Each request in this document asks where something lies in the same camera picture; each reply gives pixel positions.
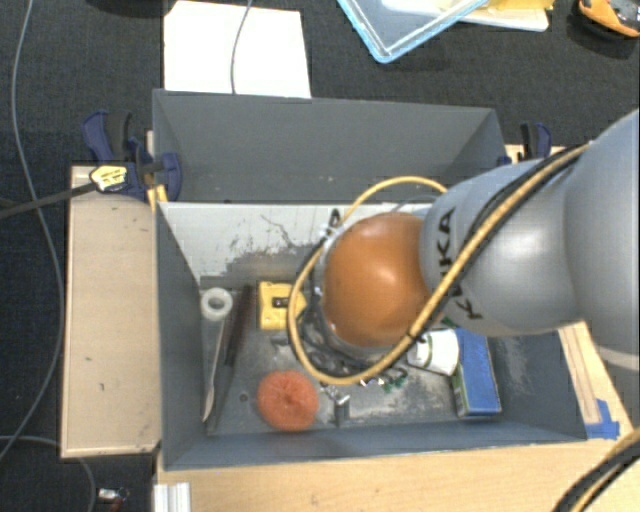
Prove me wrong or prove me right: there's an orange round scrubber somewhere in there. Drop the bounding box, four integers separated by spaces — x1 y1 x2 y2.
256 369 320 432

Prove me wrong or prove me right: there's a yellow block with black part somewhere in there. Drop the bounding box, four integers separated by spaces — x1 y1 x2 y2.
256 280 307 331

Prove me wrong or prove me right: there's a white cup with green print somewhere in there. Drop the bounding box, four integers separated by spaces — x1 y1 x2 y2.
405 329 460 376

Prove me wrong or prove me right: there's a pale flat spatula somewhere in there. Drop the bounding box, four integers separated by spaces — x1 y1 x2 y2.
201 319 227 424

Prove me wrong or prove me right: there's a blue and green box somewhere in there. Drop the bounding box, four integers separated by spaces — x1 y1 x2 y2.
449 327 503 419

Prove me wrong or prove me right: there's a grey metal bin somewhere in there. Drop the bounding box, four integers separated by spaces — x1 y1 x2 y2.
151 88 589 471

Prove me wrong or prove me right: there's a pale wood board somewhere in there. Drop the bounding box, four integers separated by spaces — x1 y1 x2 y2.
59 164 164 459

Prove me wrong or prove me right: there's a white ring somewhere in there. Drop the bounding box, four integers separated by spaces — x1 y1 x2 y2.
200 287 235 322

